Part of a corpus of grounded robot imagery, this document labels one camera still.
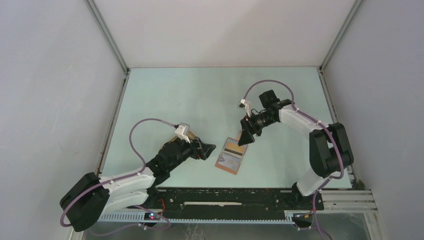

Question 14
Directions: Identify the aluminium frame rail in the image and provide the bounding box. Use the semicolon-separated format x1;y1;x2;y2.
76;188;379;225

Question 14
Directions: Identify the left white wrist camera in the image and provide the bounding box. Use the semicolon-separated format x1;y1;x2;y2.
174;122;192;144

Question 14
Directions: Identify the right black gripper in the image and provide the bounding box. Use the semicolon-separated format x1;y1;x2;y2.
238;111;277;146

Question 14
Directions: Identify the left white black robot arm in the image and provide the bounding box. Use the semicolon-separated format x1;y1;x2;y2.
59;137;216;232

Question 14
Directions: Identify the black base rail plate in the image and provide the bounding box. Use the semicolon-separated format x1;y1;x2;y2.
142;187;324;221

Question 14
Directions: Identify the white VIP credit card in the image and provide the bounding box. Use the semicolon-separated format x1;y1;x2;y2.
217;154;242;171

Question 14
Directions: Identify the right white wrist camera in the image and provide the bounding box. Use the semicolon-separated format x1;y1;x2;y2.
237;98;252;117

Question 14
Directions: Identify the tan credit card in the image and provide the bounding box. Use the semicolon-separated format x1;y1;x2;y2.
224;139;248;157

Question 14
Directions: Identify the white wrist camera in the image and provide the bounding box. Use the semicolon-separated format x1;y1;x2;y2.
174;122;192;144
237;98;252;117

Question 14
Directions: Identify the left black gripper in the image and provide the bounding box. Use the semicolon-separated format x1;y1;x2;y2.
167;134;215;172

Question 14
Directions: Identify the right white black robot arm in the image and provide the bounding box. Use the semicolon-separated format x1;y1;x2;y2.
238;90;354;209

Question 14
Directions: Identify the yellow oval tray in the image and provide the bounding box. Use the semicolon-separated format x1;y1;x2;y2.
169;130;196;143

